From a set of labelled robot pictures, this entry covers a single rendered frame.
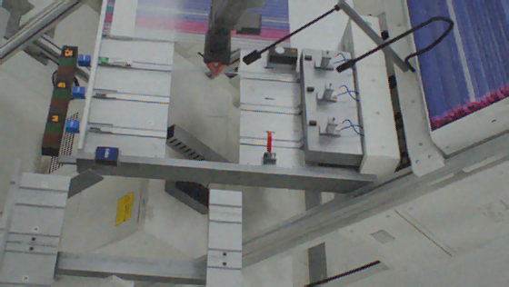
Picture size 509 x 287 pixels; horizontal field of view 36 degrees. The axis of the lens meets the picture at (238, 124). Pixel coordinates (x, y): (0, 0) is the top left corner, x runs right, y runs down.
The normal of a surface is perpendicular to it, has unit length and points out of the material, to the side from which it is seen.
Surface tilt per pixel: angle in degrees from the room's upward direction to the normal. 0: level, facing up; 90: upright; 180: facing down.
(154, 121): 43
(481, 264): 90
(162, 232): 0
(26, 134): 0
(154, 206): 0
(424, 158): 90
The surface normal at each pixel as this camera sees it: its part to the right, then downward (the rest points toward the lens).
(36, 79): 0.76, -0.40
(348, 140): 0.12, -0.63
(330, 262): -0.65, -0.49
